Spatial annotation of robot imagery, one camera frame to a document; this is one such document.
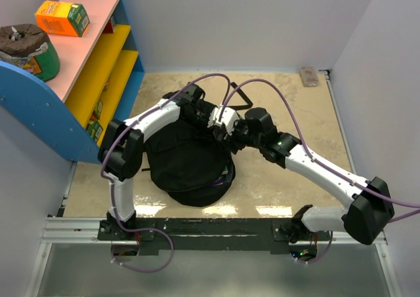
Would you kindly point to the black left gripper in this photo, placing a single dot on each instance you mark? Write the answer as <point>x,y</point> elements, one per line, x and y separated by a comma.
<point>205,124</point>

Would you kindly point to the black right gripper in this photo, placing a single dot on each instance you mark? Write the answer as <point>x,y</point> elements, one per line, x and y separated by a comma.
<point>234,145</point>

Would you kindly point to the black student backpack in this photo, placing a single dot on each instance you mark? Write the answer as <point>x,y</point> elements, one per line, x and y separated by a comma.
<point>185,160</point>

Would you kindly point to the purple colourful book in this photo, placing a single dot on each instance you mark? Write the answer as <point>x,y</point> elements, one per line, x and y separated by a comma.
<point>222,180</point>

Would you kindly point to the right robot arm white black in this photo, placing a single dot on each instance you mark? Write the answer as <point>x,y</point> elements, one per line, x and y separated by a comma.
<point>364,208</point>

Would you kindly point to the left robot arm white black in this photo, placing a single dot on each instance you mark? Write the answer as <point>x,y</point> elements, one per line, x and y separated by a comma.
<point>121,151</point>

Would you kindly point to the beige pink eraser box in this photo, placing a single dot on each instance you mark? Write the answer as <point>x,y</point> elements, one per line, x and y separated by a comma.
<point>309,76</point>

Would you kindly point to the green box on shelf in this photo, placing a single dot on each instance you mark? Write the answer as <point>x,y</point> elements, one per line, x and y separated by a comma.
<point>97,110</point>
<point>94,129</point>

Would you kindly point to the blue shelf unit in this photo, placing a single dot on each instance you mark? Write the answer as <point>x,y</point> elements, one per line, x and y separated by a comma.
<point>102,65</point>

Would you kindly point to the orange green crayon box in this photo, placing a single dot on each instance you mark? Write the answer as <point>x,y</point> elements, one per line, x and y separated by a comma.
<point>62,18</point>

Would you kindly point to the brown green toy stump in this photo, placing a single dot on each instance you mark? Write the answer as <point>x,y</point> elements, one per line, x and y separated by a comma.
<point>28,47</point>

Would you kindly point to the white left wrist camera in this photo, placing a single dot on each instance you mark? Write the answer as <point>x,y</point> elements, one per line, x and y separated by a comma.
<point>215,118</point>

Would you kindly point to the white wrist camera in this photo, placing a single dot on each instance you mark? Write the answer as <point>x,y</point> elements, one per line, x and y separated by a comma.
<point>229,117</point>
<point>215,118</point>

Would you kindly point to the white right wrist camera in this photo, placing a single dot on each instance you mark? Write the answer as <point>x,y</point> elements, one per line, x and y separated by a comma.
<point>229,117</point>

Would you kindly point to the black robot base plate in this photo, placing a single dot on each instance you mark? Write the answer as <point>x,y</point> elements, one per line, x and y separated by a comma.
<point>273,235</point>

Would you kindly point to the aluminium rail frame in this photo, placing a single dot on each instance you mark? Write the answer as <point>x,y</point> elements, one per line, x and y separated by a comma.
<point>220,131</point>

